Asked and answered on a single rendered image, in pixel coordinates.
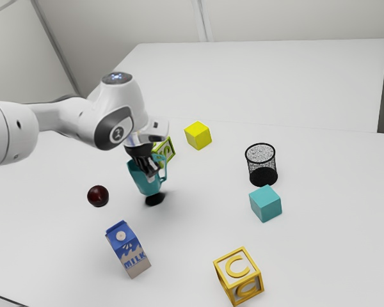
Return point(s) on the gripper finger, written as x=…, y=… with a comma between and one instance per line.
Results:
x=149, y=168

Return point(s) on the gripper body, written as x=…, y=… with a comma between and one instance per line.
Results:
x=138, y=152

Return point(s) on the teal faceted mug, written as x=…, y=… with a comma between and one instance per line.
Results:
x=144, y=182

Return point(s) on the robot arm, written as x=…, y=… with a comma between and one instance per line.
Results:
x=67, y=118

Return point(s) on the green letter block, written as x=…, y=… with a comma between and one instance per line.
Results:
x=165, y=150

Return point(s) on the yellow cube block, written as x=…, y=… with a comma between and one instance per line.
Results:
x=197, y=134

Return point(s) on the dark red ball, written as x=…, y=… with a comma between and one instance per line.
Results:
x=98, y=195

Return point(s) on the blue milk carton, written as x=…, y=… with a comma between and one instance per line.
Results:
x=127, y=250

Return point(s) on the black mesh pen holder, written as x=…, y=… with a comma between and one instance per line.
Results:
x=261, y=164

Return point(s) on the teal cube block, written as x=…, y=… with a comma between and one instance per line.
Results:
x=265, y=203

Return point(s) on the yellow letter block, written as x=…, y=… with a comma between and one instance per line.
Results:
x=238, y=276

